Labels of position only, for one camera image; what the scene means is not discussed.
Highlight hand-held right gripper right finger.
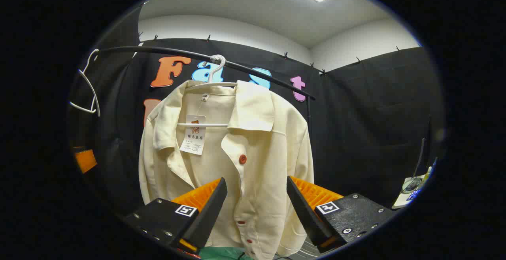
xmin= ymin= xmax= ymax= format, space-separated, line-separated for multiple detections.
xmin=286 ymin=175 xmax=396 ymax=253

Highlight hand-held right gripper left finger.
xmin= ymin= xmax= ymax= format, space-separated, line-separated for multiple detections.
xmin=123 ymin=177 xmax=229 ymax=255

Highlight green laundry hamper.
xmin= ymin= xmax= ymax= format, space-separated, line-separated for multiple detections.
xmin=199 ymin=246 xmax=254 ymax=260

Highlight cream button jacket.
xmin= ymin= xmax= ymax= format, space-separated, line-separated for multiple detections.
xmin=138 ymin=80 xmax=315 ymax=260

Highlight white clothes hanger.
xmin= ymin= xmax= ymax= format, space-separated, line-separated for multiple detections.
xmin=69 ymin=49 xmax=102 ymax=118
xmin=177 ymin=55 xmax=238 ymax=128

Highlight small white device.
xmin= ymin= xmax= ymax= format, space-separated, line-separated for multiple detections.
xmin=392 ymin=157 xmax=438 ymax=209

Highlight black backdrop cloth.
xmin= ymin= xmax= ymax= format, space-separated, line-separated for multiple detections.
xmin=67 ymin=3 xmax=446 ymax=217

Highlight black clothes rail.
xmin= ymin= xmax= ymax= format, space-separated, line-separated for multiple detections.
xmin=95 ymin=45 xmax=317 ymax=134

